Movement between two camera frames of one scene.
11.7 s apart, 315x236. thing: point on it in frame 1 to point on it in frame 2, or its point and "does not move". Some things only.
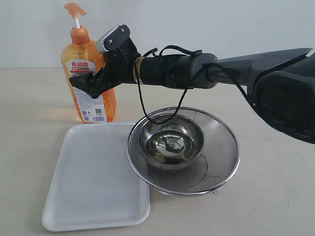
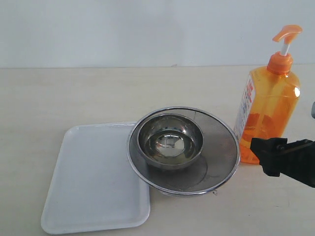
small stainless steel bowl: (174, 144) does not move
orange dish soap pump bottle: (80, 56) to (269, 100)
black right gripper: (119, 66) to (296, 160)
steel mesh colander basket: (218, 159) does not move
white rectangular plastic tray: (95, 184) does not move
